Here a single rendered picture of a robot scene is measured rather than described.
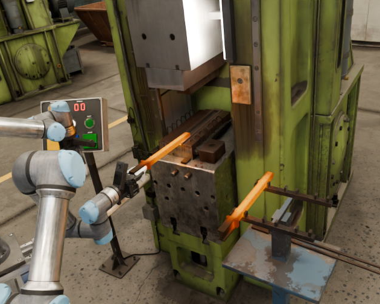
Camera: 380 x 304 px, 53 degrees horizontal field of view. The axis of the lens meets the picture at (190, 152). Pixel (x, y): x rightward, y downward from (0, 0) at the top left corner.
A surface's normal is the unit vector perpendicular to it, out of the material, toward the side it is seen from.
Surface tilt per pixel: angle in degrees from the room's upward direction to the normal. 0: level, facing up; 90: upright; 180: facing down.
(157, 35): 90
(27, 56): 87
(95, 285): 0
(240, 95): 90
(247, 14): 90
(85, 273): 0
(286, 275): 0
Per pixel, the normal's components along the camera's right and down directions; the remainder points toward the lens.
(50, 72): 0.66, 0.29
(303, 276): -0.11, -0.87
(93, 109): -0.15, 0.00
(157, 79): -0.52, 0.47
